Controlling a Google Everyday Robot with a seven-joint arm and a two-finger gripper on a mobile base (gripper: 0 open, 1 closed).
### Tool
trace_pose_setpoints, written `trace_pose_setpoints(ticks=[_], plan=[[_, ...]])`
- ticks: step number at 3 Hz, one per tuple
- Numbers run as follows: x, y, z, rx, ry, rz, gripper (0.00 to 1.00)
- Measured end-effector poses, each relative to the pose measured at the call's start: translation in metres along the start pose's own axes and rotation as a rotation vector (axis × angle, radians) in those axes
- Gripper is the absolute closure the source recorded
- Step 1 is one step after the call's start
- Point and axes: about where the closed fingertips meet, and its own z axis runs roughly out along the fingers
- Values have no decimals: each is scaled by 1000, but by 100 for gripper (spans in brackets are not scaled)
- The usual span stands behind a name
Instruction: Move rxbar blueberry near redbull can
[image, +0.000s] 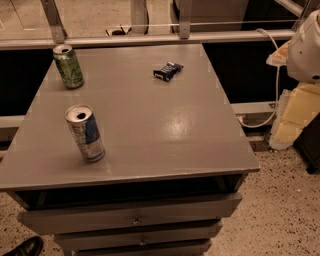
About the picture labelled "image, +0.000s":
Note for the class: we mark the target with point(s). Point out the black leather shoe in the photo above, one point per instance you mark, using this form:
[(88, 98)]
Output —
[(31, 247)]

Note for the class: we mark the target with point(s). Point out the top grey drawer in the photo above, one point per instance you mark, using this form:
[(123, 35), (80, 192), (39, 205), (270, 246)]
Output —
[(131, 214)]

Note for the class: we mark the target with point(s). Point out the blue rxbar blueberry wrapper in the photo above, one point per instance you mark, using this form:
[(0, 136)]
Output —
[(167, 72)]

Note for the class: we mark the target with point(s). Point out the grey drawer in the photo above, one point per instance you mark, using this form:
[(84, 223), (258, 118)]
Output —
[(131, 214), (139, 236), (178, 248)]

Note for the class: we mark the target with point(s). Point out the grey metal railing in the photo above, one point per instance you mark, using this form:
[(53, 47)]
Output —
[(38, 24)]

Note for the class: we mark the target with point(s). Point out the bottom grey drawer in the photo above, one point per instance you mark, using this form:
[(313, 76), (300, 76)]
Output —
[(178, 248)]

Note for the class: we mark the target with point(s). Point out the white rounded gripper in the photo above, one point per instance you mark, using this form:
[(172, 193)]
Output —
[(306, 55)]

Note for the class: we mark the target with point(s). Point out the green soda can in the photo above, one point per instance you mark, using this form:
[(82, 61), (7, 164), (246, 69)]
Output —
[(68, 66)]

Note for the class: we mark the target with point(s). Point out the grey drawer cabinet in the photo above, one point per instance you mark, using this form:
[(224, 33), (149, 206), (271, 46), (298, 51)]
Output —
[(162, 140)]

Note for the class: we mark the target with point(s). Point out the silver blue redbull can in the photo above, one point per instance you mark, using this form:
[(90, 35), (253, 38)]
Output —
[(84, 129)]

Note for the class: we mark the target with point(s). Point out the middle grey drawer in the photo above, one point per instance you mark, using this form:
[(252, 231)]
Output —
[(139, 236)]

